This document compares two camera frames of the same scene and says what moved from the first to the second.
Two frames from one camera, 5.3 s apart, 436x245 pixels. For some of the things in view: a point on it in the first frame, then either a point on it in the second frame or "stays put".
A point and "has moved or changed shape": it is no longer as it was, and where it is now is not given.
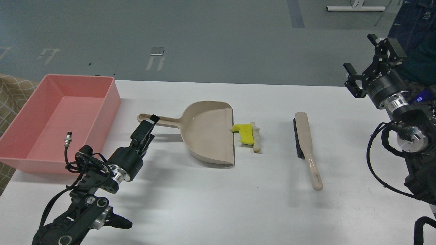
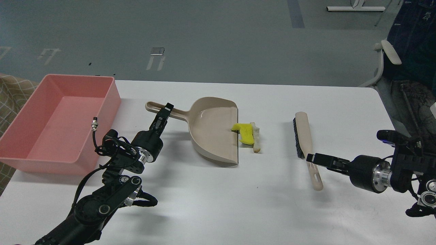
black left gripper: x=126 y=162 to x=149 y=145
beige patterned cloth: x=16 y=92 stays put
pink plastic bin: x=85 y=105 stays put
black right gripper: x=389 y=90 to x=369 y=172
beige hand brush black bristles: x=303 y=143 stays put
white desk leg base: x=356 y=8 stays put
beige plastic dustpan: x=207 y=129 has moved or changed shape
